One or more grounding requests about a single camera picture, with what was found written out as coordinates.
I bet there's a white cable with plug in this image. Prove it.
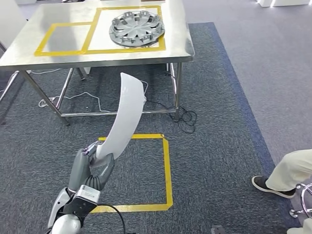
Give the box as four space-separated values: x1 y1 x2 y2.
39 91 113 114

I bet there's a stainless steel workbench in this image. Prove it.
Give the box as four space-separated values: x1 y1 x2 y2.
0 0 196 127

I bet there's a grey wheel hubcap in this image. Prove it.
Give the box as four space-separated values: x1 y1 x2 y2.
109 10 165 49

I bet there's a person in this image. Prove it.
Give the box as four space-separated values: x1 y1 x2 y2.
252 149 312 234

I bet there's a white curved plastic part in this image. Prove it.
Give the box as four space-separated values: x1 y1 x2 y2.
95 72 147 161

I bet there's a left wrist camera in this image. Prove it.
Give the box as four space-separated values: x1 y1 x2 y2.
63 184 100 223

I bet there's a white office desk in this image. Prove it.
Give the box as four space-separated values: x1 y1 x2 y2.
0 0 27 52

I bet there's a chrome chair base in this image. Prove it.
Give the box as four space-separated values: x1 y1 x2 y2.
289 182 312 218

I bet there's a yellow double-square tape outline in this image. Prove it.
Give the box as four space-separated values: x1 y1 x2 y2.
34 5 166 57

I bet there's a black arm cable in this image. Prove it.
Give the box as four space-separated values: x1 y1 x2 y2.
97 204 126 234

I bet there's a black tangled cable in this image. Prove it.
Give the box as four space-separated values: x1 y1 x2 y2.
146 99 198 135

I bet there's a yellow floor marking tape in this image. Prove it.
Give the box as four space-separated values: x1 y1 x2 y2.
90 133 174 214

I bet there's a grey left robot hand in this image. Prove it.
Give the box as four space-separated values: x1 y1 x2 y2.
69 142 115 193

